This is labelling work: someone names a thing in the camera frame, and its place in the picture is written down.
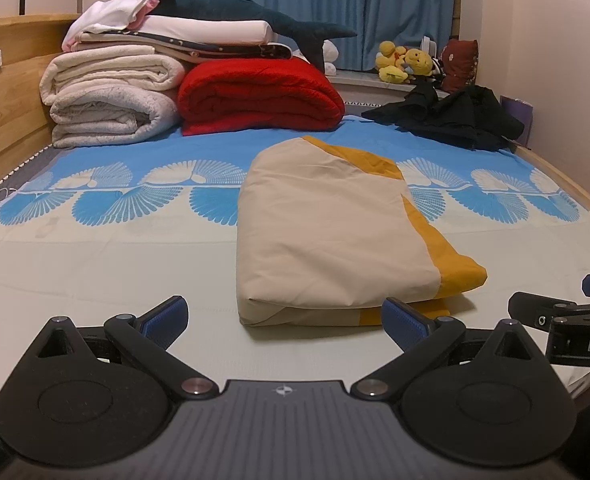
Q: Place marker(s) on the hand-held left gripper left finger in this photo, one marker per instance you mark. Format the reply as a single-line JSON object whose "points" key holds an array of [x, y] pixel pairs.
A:
{"points": [[167, 320]]}

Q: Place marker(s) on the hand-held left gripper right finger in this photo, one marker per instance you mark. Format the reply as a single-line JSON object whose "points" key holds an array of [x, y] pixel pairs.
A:
{"points": [[402, 322]]}

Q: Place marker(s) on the beige and yellow jacket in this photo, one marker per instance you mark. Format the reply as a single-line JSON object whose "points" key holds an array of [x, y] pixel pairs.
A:
{"points": [[325, 230]]}

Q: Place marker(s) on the black clothes pile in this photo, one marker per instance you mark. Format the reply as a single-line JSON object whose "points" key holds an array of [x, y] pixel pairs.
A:
{"points": [[450, 117]]}

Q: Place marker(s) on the purple box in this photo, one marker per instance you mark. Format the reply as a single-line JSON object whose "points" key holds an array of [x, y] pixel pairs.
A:
{"points": [[520, 112]]}

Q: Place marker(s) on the white fleece folded blanket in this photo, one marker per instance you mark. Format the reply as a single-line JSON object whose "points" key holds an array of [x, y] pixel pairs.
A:
{"points": [[110, 70], [105, 117]]}

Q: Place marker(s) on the white window sill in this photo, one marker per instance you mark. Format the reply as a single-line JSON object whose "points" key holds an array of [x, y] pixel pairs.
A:
{"points": [[365, 82]]}

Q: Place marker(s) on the red folded blanket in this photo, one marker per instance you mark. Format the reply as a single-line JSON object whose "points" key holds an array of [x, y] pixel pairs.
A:
{"points": [[260, 92]]}

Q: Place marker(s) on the yellow plush toy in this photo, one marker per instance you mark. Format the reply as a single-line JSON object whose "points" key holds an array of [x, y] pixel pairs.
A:
{"points": [[391, 62], [419, 62]]}

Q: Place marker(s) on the white plush toy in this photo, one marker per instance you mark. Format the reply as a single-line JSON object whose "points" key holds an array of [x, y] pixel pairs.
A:
{"points": [[330, 55]]}

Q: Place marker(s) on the white folded sheet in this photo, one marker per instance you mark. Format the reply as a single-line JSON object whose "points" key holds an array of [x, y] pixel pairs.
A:
{"points": [[205, 29]]}

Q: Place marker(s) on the pink and white cloth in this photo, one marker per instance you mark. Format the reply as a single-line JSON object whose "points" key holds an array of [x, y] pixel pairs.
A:
{"points": [[115, 10]]}

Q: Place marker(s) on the dark teal shark plush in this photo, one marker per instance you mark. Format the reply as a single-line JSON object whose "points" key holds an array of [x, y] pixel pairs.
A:
{"points": [[255, 12]]}

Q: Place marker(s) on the blue curtain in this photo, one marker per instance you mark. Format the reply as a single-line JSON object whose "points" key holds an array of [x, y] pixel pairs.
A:
{"points": [[345, 5]]}

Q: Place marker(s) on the wooden bed frame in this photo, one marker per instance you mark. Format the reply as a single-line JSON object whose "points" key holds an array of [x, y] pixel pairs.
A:
{"points": [[15, 90]]}

